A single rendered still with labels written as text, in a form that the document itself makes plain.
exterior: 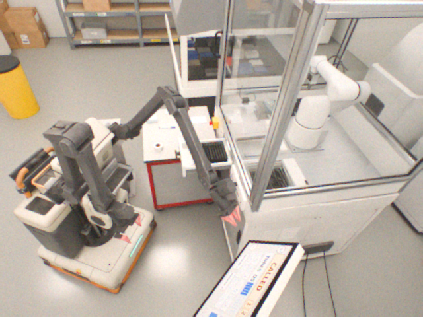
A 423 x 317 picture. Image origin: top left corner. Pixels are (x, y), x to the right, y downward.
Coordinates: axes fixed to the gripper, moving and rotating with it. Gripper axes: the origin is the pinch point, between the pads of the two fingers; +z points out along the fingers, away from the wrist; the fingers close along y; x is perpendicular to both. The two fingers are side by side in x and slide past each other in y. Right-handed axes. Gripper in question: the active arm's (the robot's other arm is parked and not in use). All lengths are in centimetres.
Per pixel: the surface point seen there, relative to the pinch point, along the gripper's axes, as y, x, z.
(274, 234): 37, 31, 43
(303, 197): 40.6, -5.5, 18.5
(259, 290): -21.2, -18.6, 14.9
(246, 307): -28.9, -17.3, 14.8
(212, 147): 50, 48, -26
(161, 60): 241, 275, -161
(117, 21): 256, 332, -273
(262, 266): -10.6, -12.9, 14.9
